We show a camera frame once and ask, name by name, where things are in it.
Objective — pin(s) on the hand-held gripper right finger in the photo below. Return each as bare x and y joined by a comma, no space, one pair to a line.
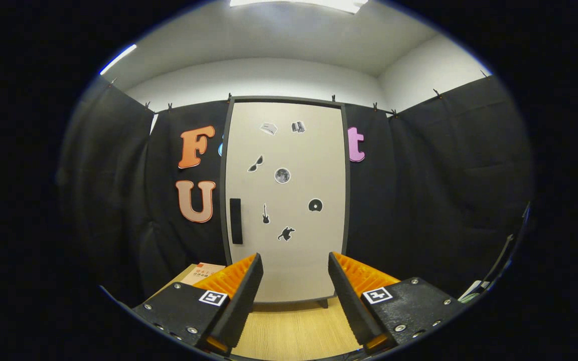
354,306

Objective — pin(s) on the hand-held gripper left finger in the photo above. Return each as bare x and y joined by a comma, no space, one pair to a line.
239,306

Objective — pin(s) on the dark grey shoe cabinet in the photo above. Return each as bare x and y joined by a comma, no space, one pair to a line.
223,210

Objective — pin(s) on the beige shoe cabinet door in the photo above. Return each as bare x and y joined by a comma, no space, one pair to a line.
299,165

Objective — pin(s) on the beige orange book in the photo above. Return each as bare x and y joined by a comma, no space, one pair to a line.
203,271

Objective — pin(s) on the white green object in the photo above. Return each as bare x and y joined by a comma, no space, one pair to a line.
474,291

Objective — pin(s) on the black backdrop cloth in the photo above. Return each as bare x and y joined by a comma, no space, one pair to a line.
444,200

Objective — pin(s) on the thin black bar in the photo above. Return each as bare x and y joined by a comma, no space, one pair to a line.
499,260

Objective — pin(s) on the narrow ceiling light strip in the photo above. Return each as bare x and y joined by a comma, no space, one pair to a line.
118,59

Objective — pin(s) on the wide ceiling light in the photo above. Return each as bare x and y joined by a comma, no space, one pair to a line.
339,5

